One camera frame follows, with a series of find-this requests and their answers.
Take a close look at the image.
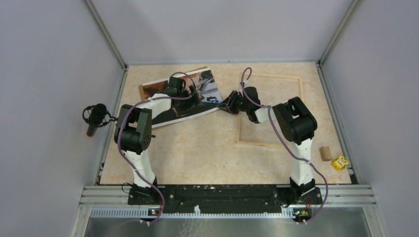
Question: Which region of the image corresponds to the light wooden picture frame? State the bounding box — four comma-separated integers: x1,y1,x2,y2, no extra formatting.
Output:
236,74,304,149

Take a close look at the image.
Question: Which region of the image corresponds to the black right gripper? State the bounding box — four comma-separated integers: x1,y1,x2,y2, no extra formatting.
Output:
217,90,250,115

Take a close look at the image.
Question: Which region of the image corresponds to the small wooden block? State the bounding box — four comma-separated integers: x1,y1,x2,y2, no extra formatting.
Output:
319,146,332,161

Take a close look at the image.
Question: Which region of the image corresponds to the small yellow object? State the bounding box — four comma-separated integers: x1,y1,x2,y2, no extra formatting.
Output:
331,154,350,170

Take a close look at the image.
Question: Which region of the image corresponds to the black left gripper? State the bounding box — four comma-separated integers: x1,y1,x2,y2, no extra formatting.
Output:
175,85,204,117

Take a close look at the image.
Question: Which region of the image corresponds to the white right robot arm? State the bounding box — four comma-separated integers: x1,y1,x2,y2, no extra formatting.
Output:
217,86,318,203

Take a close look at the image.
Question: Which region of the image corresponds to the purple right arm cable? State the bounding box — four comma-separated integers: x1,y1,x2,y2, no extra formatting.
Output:
240,68,329,224

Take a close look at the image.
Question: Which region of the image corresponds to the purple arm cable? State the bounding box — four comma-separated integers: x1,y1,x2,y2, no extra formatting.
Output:
117,72,197,226
240,68,329,224

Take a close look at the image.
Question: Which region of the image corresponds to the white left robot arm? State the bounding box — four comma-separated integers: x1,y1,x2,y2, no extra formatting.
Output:
114,76,200,204

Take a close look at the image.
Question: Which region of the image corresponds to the black microphone on stand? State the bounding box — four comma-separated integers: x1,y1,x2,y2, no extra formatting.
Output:
82,103,117,137

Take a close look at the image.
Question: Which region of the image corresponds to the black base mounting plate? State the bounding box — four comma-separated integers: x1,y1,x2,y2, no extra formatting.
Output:
127,184,323,214

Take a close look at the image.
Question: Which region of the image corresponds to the printed photo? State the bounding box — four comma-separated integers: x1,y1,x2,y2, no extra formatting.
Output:
139,67,223,128

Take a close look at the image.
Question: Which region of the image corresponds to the aluminium front rail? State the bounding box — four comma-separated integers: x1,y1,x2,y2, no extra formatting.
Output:
71,184,382,237

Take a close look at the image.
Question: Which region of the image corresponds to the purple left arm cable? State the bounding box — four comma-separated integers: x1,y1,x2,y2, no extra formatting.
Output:
117,72,197,226

